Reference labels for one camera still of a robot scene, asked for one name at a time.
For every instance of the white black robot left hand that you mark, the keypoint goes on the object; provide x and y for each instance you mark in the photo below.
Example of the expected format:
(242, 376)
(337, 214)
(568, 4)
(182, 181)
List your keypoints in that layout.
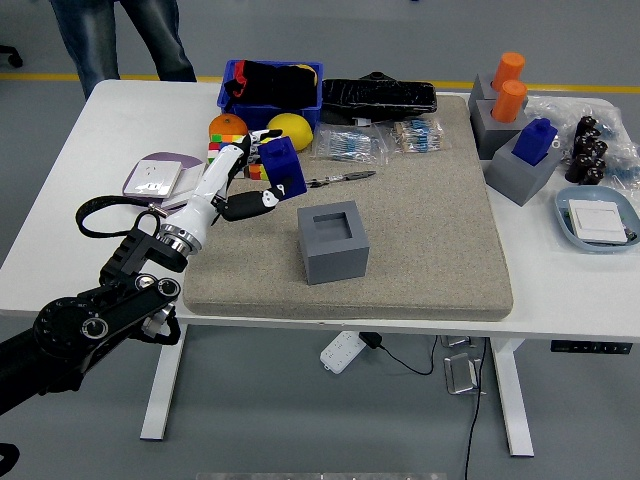
(210, 190)

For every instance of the blue square seal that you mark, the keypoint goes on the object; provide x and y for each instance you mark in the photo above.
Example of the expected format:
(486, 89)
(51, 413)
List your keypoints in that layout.
(282, 160)
(532, 142)

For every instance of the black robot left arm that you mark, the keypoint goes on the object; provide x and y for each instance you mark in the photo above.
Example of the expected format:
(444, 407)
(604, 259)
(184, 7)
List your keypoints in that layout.
(100, 320)

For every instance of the grey cube seal holder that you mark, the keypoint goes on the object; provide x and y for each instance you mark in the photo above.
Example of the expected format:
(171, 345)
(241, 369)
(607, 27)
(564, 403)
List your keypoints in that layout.
(510, 175)
(335, 262)
(480, 87)
(487, 130)

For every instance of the orange cylinder seal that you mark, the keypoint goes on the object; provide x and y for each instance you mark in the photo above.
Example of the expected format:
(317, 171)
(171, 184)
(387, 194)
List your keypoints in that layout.
(509, 102)
(507, 67)

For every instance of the purple tray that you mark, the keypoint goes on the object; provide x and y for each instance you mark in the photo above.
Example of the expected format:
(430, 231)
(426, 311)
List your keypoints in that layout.
(185, 160)

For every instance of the colourful puzzle cube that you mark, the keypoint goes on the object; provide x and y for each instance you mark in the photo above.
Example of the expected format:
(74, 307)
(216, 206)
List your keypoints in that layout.
(222, 139)
(255, 172)

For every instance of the orange fruit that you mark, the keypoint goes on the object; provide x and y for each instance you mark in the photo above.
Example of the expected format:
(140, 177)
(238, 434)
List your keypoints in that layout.
(227, 125)

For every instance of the blue plastic bin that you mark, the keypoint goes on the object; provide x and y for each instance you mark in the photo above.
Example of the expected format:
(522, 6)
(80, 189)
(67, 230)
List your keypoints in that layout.
(260, 116)

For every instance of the yellow lemon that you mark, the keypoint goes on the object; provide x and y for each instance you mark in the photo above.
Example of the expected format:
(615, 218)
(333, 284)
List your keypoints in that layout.
(295, 125)

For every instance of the black red cloth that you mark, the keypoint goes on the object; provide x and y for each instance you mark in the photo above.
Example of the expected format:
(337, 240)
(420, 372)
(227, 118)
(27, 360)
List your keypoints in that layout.
(275, 82)

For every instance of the black pen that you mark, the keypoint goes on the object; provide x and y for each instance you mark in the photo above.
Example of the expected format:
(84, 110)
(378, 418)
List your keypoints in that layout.
(350, 176)

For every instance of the clear bag blue resistors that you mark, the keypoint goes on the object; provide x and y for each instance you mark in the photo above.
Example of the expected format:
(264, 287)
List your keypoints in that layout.
(350, 142)

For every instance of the yellow object in bin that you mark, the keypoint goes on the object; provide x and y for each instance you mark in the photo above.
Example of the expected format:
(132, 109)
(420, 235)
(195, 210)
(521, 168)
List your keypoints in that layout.
(314, 76)

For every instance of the person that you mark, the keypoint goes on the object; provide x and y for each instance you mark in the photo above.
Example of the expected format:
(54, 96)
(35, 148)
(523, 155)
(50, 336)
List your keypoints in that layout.
(90, 40)

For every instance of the white table leg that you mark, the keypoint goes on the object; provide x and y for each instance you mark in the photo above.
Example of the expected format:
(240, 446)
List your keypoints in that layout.
(515, 400)
(162, 390)

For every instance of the white power strip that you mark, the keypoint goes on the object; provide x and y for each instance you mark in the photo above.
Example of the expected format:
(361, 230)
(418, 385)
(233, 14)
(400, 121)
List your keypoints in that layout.
(340, 352)

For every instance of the clear bag mixed resistors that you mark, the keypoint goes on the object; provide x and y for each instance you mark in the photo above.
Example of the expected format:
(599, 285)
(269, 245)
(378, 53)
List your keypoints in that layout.
(417, 135)

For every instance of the grey-brown foam mat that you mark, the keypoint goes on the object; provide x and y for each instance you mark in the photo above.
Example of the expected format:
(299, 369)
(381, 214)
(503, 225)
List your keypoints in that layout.
(425, 240)

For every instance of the black chair base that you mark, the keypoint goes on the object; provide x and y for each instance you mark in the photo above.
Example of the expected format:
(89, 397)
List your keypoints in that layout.
(12, 57)

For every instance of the black rounded floor object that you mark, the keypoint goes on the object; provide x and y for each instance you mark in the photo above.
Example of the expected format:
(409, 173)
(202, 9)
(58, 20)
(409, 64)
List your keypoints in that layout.
(7, 457)

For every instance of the light blue tray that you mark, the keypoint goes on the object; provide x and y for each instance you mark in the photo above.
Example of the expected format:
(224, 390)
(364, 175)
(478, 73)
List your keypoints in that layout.
(567, 200)

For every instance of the clear plastic bag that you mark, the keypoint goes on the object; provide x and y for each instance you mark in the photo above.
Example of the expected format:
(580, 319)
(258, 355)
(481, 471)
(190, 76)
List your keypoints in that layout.
(560, 110)

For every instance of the black table control panel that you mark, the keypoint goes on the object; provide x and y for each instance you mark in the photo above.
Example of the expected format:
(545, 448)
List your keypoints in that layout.
(590, 347)

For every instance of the clear bag blue parts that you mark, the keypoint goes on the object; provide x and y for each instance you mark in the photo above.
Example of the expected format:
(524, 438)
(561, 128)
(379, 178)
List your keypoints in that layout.
(625, 160)

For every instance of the green circuit board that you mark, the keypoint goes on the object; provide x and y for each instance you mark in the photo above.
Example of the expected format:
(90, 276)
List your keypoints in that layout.
(631, 234)

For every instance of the white switch plate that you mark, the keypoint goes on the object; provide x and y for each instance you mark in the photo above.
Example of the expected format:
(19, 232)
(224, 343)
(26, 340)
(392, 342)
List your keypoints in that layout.
(185, 182)

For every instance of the white wall socket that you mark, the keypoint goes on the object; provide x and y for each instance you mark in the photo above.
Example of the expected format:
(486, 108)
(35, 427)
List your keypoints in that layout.
(150, 175)

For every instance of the small metal floor bracket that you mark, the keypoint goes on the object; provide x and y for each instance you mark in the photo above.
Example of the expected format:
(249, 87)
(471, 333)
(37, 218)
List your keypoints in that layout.
(457, 341)

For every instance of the large metal floor bracket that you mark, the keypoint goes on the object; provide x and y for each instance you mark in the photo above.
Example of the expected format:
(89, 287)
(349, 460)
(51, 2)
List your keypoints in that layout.
(462, 375)

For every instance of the white switch panel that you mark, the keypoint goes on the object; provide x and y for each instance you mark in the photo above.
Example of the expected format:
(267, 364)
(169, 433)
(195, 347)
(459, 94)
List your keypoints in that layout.
(597, 220)

